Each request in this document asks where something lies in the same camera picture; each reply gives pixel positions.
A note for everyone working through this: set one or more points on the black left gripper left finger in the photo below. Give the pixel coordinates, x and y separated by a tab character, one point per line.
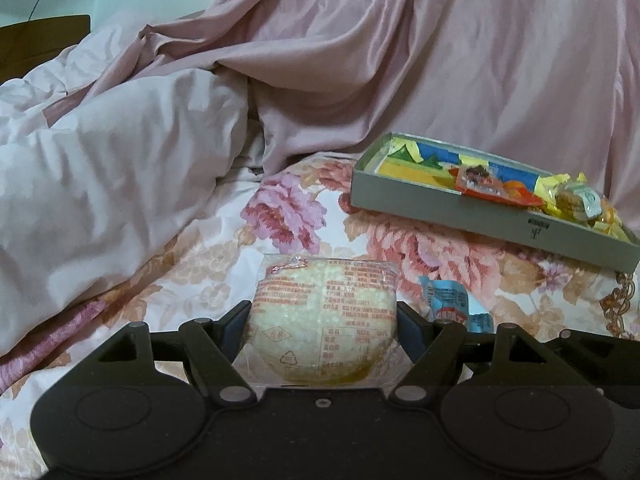
205	348

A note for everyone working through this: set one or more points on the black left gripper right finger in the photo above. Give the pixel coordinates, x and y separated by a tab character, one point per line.
445	355

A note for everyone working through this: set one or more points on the round rice cracker packet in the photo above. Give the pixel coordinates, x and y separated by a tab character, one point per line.
322	322

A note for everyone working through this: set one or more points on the yellow green snack packet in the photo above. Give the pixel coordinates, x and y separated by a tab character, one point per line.
608	223

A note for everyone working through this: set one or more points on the sausage in blue packet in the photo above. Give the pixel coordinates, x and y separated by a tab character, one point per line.
450	301

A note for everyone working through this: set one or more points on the floral bed sheet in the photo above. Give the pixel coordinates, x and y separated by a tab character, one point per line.
213	264

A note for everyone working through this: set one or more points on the red orange snack packet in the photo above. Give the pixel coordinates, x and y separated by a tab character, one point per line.
496	184

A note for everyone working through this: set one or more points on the grey snack tray box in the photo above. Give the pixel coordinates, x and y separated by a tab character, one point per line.
413	178

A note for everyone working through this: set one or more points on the pale pink quilt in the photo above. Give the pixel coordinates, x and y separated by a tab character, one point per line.
94	186

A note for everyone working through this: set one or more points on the pink satin blanket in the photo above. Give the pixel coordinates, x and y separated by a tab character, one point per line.
552	83

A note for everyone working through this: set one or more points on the brown wooden furniture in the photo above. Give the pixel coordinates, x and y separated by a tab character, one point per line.
25	45

